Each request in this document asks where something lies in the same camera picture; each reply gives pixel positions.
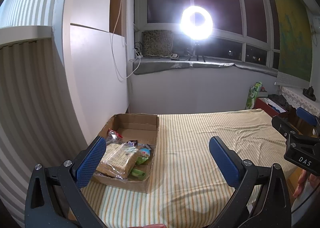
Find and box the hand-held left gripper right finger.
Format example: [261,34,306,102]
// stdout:
[209,136,292,228]

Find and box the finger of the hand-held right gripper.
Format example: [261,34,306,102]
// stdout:
[296,107,320,136]
[271,116,301,142]

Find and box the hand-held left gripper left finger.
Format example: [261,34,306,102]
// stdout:
[24,136,108,228]

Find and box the clear bag of crackers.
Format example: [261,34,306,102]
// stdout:
[96,142,139,181]

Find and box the red-ended dark candy packet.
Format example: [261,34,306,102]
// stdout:
[107,129,124,145]

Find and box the green jelly snack packet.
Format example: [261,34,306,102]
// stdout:
[130,168,147,178]
[136,149,152,166]

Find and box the brown cardboard box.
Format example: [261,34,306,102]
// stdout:
[91,113,160,194]

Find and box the person's right hand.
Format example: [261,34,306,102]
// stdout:
[293,171,320,198]

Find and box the person's left hand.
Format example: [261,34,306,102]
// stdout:
[135,223,167,228]

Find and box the white lace cloth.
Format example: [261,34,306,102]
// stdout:
[280,86,320,119]

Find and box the dark figurine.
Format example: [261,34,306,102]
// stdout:
[302,86,318,101]

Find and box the dark cloth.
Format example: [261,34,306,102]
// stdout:
[269,94,292,109]

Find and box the red storage box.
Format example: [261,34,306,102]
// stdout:
[254,97,288,119]

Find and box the striped yellow bed sheet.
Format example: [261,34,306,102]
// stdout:
[80,109,298,228]

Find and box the green paper bag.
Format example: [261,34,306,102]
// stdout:
[245,81,264,110]

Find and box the white wardrobe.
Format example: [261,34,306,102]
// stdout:
[54,0,129,144]

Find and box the grey window sill mat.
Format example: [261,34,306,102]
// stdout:
[132,55,279,77]

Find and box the black tripod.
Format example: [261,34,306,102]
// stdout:
[186,41,207,63]

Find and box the leopard print cushion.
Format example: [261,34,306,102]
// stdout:
[142,30,174,55]

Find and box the green wall map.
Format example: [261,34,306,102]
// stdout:
[265,0,314,86]

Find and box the white cable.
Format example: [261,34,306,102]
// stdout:
[110,0,140,80]

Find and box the ring light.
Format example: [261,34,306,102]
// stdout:
[180,5,214,37]

